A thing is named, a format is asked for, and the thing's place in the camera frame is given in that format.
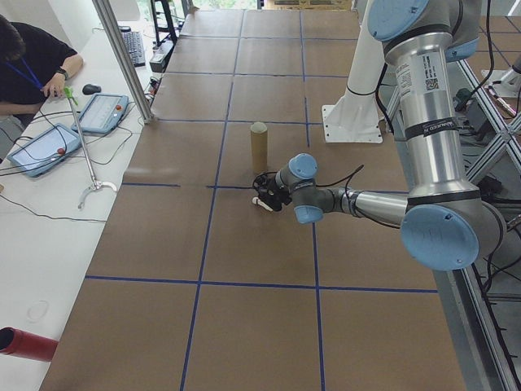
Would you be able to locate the white arm mounting base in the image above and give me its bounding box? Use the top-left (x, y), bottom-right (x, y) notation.
top-left (479, 68), bottom-right (521, 99)

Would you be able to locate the brown cardboard tube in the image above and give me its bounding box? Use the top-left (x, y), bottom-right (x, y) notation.
top-left (249, 121), bottom-right (269, 172)

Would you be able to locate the black box device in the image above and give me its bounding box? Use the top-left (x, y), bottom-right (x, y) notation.
top-left (149, 40), bottom-right (174, 74)

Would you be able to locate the blue grey teach pendant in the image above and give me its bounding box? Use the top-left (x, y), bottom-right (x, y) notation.
top-left (7, 123), bottom-right (81, 178)
top-left (71, 93), bottom-right (130, 138)

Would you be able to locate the black keyboard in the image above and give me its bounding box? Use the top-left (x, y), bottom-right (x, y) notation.
top-left (120, 30), bottom-right (147, 68)

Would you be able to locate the black metal rack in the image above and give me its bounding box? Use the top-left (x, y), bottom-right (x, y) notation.
top-left (150, 0), bottom-right (182, 48)

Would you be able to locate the person in black shirt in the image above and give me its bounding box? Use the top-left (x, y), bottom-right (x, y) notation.
top-left (0, 14), bottom-right (85, 127)

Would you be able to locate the red cylinder tube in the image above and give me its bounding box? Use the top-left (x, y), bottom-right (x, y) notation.
top-left (0, 326), bottom-right (59, 362)

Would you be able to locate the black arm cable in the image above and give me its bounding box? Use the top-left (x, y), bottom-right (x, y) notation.
top-left (317, 165), bottom-right (408, 229)

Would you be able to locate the white pedestal column with plate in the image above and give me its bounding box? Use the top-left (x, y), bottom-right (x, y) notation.
top-left (321, 0), bottom-right (384, 144)

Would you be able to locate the silver grabber tool green handle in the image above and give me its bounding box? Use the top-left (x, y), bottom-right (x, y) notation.
top-left (63, 86), bottom-right (118, 211)

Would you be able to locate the aluminium profile post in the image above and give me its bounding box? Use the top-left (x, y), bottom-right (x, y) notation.
top-left (92, 0), bottom-right (158, 125)

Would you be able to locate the black pendant cable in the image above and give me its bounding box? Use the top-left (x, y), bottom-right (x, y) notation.
top-left (0, 121), bottom-right (72, 177)

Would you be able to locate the blue lanyard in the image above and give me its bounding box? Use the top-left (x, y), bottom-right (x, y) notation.
top-left (4, 58), bottom-right (45, 90)

